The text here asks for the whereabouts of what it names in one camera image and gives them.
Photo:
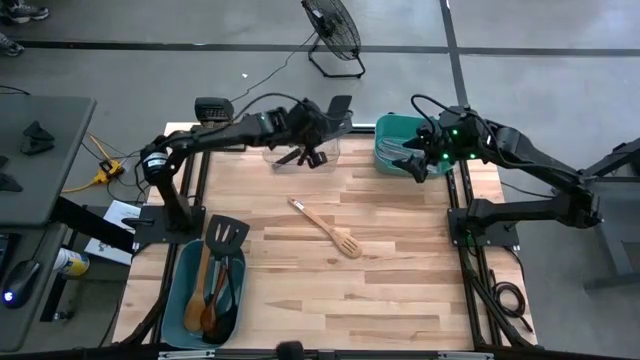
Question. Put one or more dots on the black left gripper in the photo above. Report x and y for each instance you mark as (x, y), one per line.
(307, 122)

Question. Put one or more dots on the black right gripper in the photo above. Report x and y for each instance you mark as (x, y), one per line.
(435, 145)

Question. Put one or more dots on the steel fork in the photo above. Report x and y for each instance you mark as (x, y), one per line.
(400, 156)

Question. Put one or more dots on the black plastic serving spoon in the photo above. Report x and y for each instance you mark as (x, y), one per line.
(225, 325)

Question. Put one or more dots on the dark brown wooden spoon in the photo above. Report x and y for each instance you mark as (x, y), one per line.
(209, 317)

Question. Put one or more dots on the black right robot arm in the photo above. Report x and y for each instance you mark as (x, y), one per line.
(540, 165)

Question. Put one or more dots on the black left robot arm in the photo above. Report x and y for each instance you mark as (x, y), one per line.
(220, 132)

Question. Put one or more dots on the clear plastic bin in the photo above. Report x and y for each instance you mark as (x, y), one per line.
(270, 162)

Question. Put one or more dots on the green plastic bin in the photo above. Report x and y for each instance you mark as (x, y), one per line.
(390, 125)

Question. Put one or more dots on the slotted wooden spatula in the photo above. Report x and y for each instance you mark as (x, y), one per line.
(347, 245)

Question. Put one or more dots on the black floor fan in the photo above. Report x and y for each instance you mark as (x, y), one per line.
(335, 30)

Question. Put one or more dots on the yellow power strip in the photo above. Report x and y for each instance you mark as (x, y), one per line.
(107, 172)

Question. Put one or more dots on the blue-grey plastic bin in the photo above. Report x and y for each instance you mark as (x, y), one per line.
(172, 310)

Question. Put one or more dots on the grey metal stand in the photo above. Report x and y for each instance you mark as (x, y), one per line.
(607, 235)

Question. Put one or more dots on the white paper booklet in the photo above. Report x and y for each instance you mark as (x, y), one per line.
(107, 252)

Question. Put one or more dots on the yellow and white can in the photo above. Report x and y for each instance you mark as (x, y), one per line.
(72, 262)

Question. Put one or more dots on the grey side desk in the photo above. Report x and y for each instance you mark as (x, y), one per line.
(45, 165)

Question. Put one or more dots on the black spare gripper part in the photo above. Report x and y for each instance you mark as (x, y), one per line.
(36, 137)
(9, 182)

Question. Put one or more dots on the person's shoe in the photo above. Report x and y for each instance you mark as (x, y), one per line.
(25, 11)
(10, 46)

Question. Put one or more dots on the black aluminium rig frame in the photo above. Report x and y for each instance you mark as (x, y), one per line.
(362, 128)

